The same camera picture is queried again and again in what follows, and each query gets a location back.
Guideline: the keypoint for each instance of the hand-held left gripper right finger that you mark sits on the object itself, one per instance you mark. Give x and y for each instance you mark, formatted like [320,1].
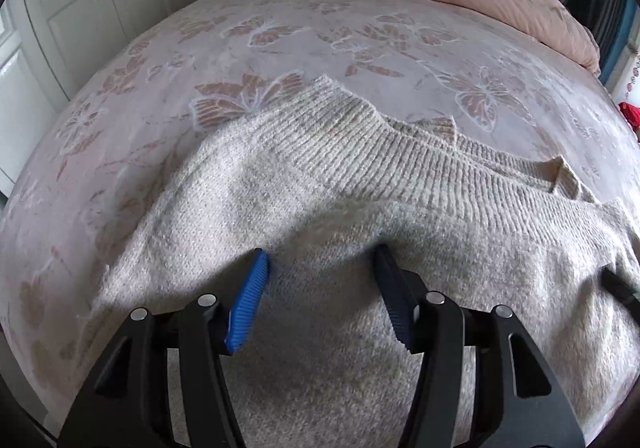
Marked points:
[395,298]

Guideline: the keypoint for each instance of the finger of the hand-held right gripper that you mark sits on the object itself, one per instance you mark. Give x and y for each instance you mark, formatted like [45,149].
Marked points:
[620,289]

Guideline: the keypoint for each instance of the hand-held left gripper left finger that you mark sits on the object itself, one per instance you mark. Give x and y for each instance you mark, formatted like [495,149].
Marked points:
[247,298]

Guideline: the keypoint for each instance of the cream sweater with black hearts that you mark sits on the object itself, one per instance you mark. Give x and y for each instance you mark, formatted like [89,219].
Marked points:
[325,208]

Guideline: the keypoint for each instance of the red plush item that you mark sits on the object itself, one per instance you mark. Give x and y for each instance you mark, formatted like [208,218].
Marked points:
[631,115]

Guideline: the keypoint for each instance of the bed with butterfly sheet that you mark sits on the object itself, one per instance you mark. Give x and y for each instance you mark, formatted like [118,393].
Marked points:
[150,78]

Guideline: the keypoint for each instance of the red dotted wall hanging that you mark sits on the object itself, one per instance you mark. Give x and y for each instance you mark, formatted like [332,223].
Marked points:
[636,73]

